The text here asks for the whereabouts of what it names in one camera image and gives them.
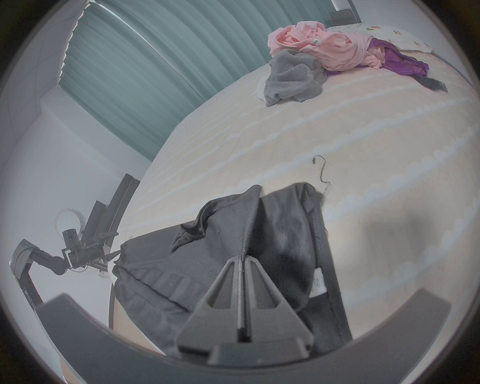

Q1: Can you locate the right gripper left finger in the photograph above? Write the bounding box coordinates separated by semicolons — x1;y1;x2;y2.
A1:
175;257;241;355

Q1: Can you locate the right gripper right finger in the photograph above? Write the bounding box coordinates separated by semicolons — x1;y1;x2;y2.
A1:
240;257;315;355

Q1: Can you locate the bed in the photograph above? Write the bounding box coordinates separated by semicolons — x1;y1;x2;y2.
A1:
108;10;479;358

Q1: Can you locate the blue-green curtain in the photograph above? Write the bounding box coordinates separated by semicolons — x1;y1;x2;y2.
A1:
59;0;339;163

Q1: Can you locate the grey garment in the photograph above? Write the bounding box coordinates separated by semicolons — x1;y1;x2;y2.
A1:
262;49;329;108

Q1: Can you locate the pink garment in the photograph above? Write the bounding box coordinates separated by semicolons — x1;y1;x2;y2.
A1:
267;21;388;72

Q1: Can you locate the small black garment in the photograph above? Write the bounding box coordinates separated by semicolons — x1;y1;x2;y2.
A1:
419;76;449;93

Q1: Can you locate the purple garment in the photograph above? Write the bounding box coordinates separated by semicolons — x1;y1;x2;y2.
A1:
325;37;430;78

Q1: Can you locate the white printed pillow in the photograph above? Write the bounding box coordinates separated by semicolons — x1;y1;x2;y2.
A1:
330;23;436;53

